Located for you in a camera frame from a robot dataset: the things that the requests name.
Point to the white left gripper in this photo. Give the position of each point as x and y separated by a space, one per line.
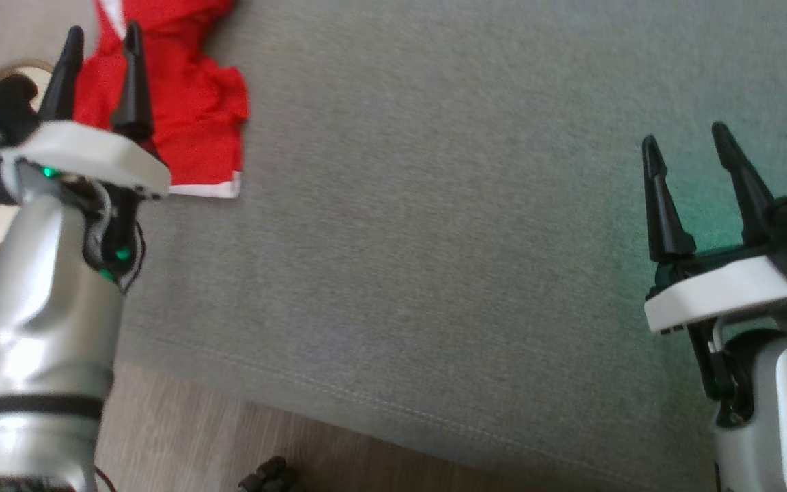
86 154

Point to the grey fabric sofa seat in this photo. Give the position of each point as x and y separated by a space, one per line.
434 239

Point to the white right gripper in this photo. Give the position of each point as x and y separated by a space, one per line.
721 294

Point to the red mesh garment white hem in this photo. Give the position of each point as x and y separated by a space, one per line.
182 102

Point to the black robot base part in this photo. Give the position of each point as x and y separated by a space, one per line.
267 475

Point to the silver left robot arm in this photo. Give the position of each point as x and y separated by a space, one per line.
45 328

